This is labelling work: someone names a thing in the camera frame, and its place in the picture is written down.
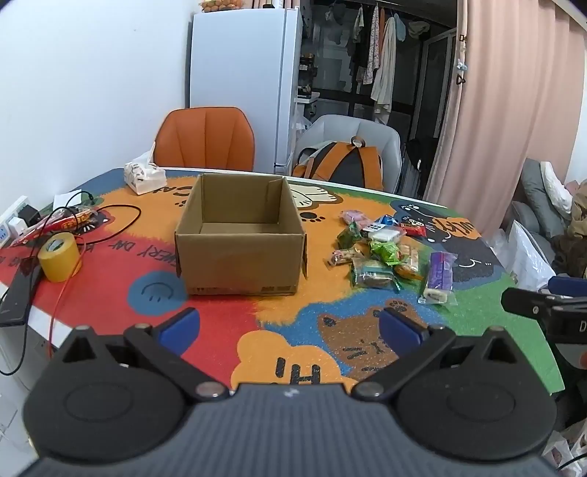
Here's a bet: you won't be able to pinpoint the colourful cartoon table mat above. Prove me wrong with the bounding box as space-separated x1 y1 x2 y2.
0 167 566 396

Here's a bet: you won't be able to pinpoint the grey sofa cushions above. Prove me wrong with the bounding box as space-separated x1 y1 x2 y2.
502 158 568 240

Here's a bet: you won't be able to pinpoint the purple wafer snack pack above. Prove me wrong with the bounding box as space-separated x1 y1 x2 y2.
418 251 457 305

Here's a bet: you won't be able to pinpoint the white paper sheet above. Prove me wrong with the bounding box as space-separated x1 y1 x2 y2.
52 189 83 211

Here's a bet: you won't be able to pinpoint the green snack packet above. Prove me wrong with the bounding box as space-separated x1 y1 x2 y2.
369 240 403 267

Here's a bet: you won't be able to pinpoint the clear biscuit snack pack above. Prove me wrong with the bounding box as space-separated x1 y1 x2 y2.
351 258 402 291

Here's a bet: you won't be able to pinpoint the white hanging towel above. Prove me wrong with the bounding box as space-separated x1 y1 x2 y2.
371 17 396 124

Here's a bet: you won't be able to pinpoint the white labelled snack pack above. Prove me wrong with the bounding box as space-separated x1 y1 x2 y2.
368 226 405 244

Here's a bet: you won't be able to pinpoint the grey armchair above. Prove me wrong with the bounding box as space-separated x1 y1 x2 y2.
292 114 403 193

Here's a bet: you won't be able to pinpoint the blue snack wrapper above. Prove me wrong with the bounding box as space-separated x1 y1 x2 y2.
377 215 400 226

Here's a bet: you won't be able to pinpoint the orange biscuit pack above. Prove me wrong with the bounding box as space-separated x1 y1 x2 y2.
394 244 423 281

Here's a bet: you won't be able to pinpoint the orange chair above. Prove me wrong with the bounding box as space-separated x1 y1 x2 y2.
153 106 255 171

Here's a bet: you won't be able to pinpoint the yellow tape roll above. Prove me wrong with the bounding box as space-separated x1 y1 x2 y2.
38 233 81 283

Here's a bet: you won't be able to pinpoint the green candy wrapper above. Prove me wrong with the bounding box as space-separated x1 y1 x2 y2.
336 222 365 250

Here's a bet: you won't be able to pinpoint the tissue pack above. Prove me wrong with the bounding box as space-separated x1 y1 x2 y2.
123 144 167 196

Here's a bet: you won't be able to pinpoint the orange black backpack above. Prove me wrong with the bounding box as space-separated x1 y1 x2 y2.
292 136 383 191

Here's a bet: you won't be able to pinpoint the brown cardboard box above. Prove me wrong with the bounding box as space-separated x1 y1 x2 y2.
174 173 307 296

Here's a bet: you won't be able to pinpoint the red candy bar wrapper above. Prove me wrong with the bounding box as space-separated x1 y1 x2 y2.
400 223 427 237

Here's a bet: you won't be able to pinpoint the white refrigerator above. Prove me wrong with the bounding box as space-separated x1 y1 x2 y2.
189 8 302 175

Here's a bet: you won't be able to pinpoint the pink curtain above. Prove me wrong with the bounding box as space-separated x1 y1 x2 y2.
425 1 586 234

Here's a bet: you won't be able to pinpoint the bag of oranges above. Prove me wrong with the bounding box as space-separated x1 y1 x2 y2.
200 0 243 13

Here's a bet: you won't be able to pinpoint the red snack packet left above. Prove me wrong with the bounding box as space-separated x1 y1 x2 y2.
10 207 98 247

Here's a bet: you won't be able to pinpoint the pink snack packet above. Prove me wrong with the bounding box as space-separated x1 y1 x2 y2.
340 210 371 225

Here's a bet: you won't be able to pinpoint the black cable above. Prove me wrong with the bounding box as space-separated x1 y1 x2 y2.
0 190 142 377

